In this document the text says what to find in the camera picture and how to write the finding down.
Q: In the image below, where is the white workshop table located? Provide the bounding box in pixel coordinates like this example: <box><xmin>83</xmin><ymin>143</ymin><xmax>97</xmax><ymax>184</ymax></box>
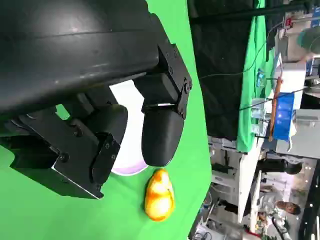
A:
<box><xmin>236</xmin><ymin>136</ymin><xmax>266</xmax><ymax>225</ymax></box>

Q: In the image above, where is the brown wooden stick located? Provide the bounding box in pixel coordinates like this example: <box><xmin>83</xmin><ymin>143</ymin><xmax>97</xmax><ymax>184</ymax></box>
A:
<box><xmin>267</xmin><ymin>76</ymin><xmax>285</xmax><ymax>143</ymax></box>

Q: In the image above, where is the person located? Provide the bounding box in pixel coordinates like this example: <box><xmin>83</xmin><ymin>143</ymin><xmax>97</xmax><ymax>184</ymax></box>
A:
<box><xmin>274</xmin><ymin>199</ymin><xmax>302</xmax><ymax>216</ymax></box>

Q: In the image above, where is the blue plastic bin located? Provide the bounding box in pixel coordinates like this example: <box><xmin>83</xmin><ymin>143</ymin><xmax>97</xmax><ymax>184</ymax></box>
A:
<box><xmin>272</xmin><ymin>91</ymin><xmax>298</xmax><ymax>141</ymax></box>

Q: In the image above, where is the thin black cable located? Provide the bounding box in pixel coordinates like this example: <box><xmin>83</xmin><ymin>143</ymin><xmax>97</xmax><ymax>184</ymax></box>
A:
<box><xmin>198</xmin><ymin>37</ymin><xmax>268</xmax><ymax>80</ymax></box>

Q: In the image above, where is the grey machine cabinet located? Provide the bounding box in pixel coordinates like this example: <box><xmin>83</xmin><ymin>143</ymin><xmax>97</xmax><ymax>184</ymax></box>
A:
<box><xmin>274</xmin><ymin>108</ymin><xmax>320</xmax><ymax>161</ymax></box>

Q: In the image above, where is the lilac plate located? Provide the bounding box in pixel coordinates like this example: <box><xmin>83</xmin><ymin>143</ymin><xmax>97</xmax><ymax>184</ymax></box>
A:
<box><xmin>109</xmin><ymin>79</ymin><xmax>149</xmax><ymax>176</ymax></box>

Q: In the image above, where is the hanging green cloth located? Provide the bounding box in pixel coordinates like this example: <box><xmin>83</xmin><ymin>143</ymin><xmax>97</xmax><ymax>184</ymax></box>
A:
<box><xmin>236</xmin><ymin>0</ymin><xmax>277</xmax><ymax>154</ymax></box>

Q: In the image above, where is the black backdrop curtain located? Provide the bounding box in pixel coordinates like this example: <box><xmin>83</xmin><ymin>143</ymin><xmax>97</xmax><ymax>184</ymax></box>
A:
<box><xmin>187</xmin><ymin>0</ymin><xmax>254</xmax><ymax>141</ymax></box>

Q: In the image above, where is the green table cloth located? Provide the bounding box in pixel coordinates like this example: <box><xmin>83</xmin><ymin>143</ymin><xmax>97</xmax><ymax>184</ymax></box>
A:
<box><xmin>0</xmin><ymin>0</ymin><xmax>213</xmax><ymax>240</ymax></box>

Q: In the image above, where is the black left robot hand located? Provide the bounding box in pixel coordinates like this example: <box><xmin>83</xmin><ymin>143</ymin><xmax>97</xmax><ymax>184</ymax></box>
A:
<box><xmin>0</xmin><ymin>0</ymin><xmax>194</xmax><ymax>201</ymax></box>

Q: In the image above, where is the orange white toy bread roll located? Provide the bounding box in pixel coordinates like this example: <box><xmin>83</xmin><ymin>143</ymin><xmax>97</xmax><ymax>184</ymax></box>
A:
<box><xmin>144</xmin><ymin>168</ymin><xmax>176</xmax><ymax>223</ymax></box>

